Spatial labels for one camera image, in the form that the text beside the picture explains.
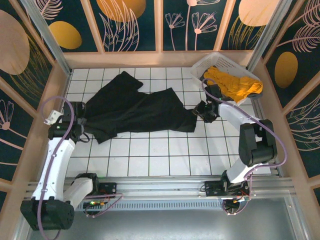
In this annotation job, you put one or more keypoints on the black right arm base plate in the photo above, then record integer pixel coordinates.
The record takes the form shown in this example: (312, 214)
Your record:
(212, 188)

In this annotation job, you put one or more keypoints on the black t-shirt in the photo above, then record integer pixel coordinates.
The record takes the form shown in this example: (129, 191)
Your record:
(130, 112)

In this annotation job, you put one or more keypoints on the aluminium corner post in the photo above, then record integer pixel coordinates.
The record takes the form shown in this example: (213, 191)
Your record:
(50, 42)
(265, 35)

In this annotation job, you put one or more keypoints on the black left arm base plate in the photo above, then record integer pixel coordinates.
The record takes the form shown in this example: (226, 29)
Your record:
(108, 187)

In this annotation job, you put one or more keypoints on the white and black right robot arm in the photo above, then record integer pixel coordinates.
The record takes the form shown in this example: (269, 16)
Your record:
(257, 147)

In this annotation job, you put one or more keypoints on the metal sheet panel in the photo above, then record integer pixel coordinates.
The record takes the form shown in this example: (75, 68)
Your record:
(162, 225)

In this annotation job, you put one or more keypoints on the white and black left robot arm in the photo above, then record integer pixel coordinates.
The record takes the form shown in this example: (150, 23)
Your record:
(57, 160)

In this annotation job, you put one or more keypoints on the white plastic basket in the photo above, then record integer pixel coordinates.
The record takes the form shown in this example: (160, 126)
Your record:
(225, 61)

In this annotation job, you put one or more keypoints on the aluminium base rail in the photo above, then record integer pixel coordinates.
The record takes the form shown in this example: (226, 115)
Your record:
(162, 186)

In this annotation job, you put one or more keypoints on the yellow t-shirt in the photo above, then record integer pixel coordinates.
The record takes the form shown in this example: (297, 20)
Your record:
(237, 85)

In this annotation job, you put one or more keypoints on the small circuit board green light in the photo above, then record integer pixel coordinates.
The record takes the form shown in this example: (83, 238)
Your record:
(93, 203)

